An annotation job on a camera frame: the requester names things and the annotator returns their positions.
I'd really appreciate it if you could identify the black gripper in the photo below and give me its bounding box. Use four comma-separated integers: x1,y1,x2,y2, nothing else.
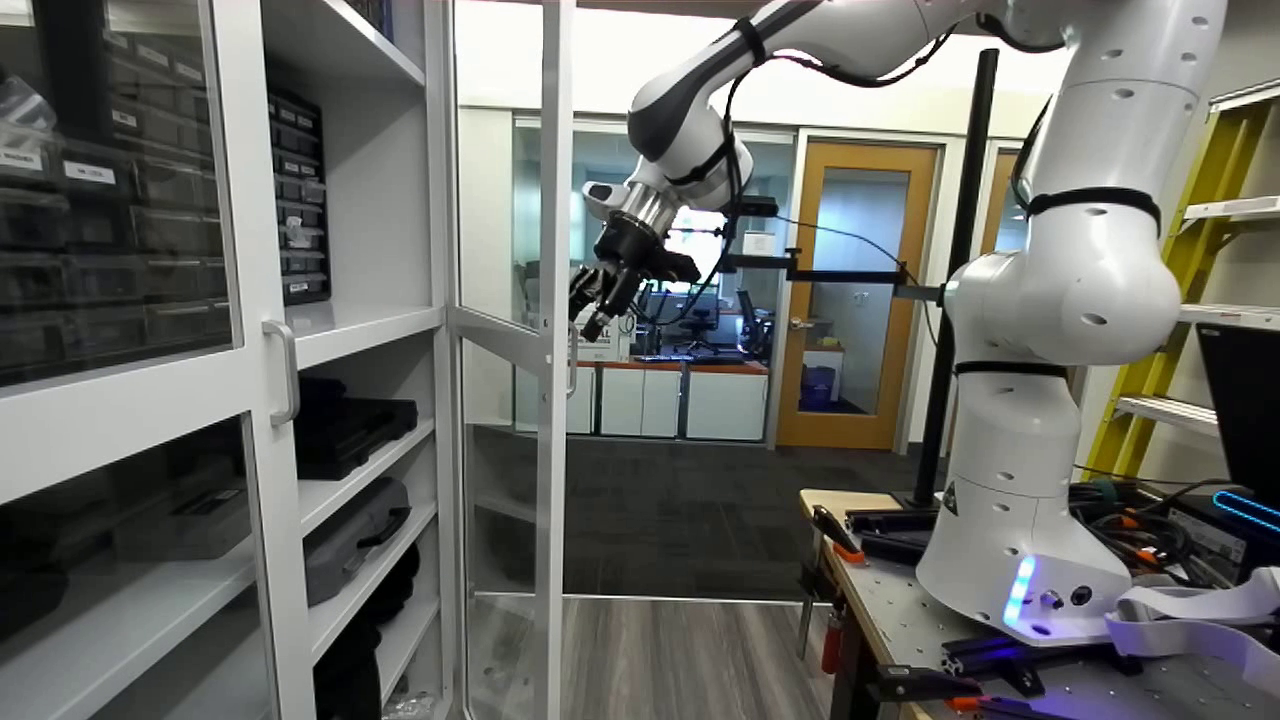
569,180,699,341

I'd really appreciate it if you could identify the white glass cabinet door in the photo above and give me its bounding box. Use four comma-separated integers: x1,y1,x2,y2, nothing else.
454,0,572,720
0,0,314,720

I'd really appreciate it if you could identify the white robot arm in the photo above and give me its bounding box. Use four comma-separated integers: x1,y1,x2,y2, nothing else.
569,0,1227,649

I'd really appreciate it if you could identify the wooden office door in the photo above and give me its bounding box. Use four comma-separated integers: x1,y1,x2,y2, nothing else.
776,141,937,448

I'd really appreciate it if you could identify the white shelving cabinet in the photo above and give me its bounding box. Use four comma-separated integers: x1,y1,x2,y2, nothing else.
210,0,458,720

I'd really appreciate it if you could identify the closed white glass cabinet door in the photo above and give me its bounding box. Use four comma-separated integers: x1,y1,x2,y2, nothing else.
0,0,314,720

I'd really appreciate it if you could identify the black case on shelf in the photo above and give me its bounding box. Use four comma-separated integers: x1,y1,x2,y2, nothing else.
296,375,418,480

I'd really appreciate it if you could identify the black parts drawer organizer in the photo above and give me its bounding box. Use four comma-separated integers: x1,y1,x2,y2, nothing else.
268,94,333,305

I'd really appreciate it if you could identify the workbench with perforated top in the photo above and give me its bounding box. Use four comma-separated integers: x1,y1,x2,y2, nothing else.
799,487,1280,720

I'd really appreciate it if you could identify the yellow ladder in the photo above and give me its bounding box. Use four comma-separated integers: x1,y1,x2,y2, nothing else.
1079,94,1280,483

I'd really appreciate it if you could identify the black laptop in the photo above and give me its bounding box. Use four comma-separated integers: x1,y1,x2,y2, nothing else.
1195,325,1280,505

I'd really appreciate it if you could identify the black camera stand pole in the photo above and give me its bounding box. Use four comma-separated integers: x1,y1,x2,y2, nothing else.
913,47,1000,507

